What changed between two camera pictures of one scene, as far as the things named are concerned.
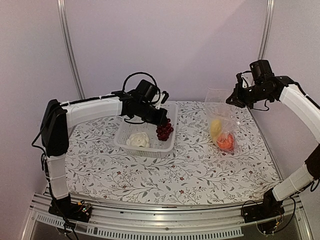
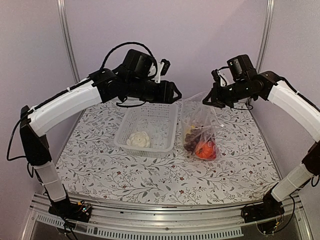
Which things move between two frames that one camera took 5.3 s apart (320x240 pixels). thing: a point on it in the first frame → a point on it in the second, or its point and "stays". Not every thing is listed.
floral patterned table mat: [195, 167] stays
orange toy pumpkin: [226, 143] → [206, 150]
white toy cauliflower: [138, 139] stays
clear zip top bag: [223, 122] → [201, 124]
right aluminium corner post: [267, 30] stays
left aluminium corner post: [67, 38] stays
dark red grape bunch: [163, 130] → [195, 136]
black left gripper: [159, 121] → [166, 95]
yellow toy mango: [215, 129] → [189, 130]
